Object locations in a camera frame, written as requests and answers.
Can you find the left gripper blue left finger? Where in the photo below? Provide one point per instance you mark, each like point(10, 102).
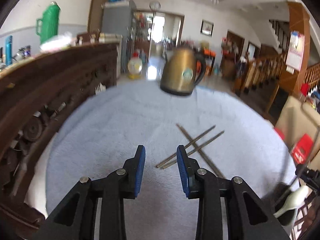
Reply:
point(75, 216)

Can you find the carved dark wooden sideboard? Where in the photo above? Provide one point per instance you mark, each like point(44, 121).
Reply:
point(37, 96)

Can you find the cream leather sofa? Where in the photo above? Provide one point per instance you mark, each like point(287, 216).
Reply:
point(296, 119)

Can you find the wooden stair railing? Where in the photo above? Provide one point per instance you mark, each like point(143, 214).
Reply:
point(256, 73)

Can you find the grey round table cloth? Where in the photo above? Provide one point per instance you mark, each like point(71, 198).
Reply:
point(107, 129)

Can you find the red plastic child chair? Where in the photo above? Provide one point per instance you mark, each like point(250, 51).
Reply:
point(302, 149)

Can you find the white plastic bag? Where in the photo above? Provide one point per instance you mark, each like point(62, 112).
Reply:
point(57, 42)

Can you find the framed wall picture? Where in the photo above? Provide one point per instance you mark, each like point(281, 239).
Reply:
point(207, 28)

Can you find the round wall clock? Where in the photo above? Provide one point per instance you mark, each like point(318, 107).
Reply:
point(155, 5)

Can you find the small electric heater fan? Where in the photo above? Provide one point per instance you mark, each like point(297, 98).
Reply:
point(134, 68)

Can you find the grey refrigerator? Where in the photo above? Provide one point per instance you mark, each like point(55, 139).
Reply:
point(117, 20)

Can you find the wall calendar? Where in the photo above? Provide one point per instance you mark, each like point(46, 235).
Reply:
point(295, 51)

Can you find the wooden chair back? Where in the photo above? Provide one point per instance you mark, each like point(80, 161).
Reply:
point(91, 37)

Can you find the white chest freezer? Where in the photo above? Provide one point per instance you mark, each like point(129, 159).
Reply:
point(115, 41)

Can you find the gold electric kettle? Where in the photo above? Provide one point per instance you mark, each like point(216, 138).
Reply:
point(183, 72)

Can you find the blue thermos bottle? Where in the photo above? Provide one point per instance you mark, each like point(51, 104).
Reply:
point(8, 50)

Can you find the green thermos jug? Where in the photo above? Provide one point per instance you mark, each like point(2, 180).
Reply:
point(47, 25)

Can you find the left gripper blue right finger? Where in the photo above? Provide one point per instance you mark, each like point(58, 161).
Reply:
point(247, 216)

